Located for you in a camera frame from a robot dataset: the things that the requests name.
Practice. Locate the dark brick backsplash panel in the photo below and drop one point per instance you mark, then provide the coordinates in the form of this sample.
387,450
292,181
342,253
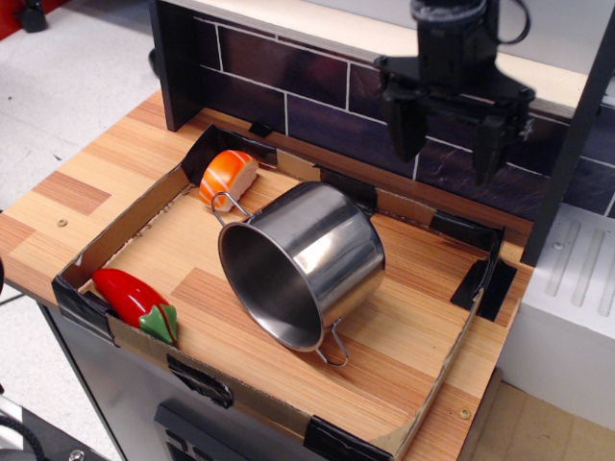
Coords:
305,72

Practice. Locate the white ribbed sink drainer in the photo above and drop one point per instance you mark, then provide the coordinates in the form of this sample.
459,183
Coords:
560,347

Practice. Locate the red chili pepper toy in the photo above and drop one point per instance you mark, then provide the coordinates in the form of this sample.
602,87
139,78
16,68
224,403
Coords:
138,304

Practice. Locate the black chair caster wheel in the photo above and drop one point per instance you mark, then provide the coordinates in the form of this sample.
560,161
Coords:
31,17

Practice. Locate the orange salmon sushi toy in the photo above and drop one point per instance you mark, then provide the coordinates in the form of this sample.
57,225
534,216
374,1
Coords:
230,171

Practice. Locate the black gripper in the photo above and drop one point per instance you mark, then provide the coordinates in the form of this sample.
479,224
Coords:
455,75

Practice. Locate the shiny metal pot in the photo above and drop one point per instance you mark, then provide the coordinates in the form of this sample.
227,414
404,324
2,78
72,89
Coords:
302,263

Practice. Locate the black oven control panel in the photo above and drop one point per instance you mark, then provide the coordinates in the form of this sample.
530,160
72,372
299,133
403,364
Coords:
192,436

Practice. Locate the cardboard fence with black tape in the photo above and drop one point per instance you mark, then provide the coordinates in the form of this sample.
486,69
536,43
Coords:
403,384

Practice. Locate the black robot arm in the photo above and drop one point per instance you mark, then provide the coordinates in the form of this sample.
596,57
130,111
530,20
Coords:
461,9

